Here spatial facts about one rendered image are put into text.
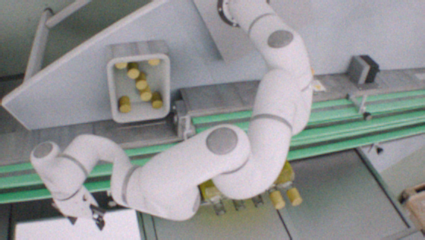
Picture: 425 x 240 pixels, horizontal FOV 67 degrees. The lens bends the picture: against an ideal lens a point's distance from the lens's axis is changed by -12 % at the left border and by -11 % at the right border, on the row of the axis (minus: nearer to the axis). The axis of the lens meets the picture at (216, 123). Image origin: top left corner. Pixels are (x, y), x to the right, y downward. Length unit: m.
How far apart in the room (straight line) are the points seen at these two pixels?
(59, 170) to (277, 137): 0.44
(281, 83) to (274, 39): 0.12
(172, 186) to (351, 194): 0.94
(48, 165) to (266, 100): 0.47
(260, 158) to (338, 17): 0.73
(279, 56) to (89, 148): 0.45
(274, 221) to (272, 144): 0.57
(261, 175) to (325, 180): 0.76
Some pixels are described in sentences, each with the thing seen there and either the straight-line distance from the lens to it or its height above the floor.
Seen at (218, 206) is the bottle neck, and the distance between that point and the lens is 1.02.
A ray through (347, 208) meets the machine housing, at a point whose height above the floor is 1.14.
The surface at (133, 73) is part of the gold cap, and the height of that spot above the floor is 0.81.
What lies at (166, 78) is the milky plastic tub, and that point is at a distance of 1.03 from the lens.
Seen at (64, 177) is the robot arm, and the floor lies 1.18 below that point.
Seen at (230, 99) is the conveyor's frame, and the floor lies 0.84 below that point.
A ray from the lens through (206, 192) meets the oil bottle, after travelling 1.04.
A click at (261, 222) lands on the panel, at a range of 1.18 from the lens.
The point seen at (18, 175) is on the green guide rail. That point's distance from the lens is 1.14.
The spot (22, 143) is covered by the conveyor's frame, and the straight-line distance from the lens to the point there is 1.21.
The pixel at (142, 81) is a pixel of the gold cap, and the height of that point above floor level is 0.81.
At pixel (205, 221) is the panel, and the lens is 1.16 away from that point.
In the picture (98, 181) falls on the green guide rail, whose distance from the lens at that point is 1.15.
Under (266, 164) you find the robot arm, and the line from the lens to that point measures 0.67.
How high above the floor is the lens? 1.67
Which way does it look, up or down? 45 degrees down
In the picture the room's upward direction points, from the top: 157 degrees clockwise
